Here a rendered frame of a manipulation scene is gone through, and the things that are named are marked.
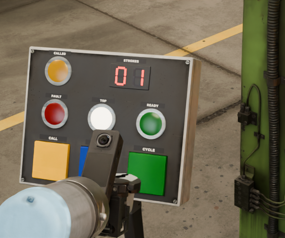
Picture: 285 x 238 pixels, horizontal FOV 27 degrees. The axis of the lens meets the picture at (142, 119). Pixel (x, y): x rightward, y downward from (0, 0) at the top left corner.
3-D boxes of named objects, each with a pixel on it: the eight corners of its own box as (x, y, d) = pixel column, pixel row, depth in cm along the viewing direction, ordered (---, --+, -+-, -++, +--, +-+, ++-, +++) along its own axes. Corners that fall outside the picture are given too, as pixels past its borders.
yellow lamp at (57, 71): (61, 87, 116) (58, 67, 114) (46, 80, 119) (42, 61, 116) (73, 80, 118) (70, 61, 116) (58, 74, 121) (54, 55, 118)
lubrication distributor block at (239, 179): (254, 225, 138) (255, 179, 131) (232, 215, 142) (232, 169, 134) (262, 218, 140) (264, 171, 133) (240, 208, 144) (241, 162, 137)
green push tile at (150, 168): (163, 196, 111) (166, 157, 110) (125, 190, 113) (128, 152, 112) (165, 195, 112) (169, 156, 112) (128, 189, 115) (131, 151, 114)
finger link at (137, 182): (120, 186, 98) (101, 193, 90) (121, 175, 98) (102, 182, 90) (146, 190, 97) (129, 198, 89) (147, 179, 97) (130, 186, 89)
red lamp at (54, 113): (58, 130, 116) (54, 111, 114) (43, 122, 119) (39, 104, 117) (70, 123, 118) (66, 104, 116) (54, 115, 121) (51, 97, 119)
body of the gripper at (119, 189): (86, 223, 96) (53, 239, 84) (90, 170, 95) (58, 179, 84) (131, 230, 93) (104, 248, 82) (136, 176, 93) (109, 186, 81)
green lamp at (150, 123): (155, 140, 110) (154, 121, 108) (137, 132, 113) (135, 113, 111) (166, 133, 112) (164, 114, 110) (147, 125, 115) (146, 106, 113)
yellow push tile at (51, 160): (65, 182, 117) (68, 144, 116) (31, 177, 119) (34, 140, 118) (69, 181, 118) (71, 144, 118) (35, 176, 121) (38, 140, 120)
